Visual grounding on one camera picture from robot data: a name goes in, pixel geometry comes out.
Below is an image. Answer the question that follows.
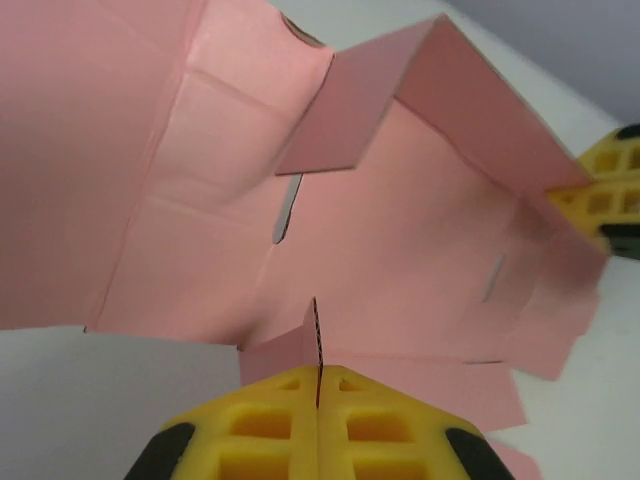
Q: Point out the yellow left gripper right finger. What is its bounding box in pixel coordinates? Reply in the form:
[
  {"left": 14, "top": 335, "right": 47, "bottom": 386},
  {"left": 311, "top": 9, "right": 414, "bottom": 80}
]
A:
[{"left": 318, "top": 365, "right": 517, "bottom": 480}]

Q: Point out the pink paper box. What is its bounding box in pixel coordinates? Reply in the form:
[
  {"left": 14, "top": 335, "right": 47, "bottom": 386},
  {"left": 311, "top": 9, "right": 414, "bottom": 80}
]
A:
[{"left": 0, "top": 0, "right": 610, "bottom": 480}]

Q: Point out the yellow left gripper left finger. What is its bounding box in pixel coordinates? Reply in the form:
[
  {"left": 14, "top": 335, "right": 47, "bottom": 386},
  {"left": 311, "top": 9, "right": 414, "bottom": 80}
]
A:
[{"left": 124, "top": 366, "right": 320, "bottom": 480}]

